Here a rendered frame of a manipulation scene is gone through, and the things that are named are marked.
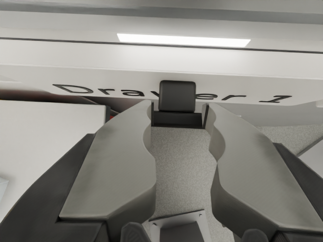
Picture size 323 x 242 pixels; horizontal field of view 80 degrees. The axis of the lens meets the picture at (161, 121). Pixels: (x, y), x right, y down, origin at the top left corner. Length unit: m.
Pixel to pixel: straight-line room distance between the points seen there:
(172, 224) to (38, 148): 0.90
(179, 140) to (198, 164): 0.17
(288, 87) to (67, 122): 0.28
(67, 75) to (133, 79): 0.05
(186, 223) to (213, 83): 1.03
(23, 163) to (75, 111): 0.11
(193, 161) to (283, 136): 0.50
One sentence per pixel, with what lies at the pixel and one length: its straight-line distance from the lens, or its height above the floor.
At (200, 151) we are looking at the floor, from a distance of 1.08.
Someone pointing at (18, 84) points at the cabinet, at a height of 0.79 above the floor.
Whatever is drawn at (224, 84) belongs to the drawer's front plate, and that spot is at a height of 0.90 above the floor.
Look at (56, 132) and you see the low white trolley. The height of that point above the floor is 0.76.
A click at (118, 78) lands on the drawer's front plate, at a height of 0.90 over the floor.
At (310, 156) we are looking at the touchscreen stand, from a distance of 1.28.
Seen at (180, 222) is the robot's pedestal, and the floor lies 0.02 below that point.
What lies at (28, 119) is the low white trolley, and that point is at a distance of 0.36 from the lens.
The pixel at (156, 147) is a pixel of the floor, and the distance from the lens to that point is 1.06.
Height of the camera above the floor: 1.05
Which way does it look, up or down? 86 degrees down
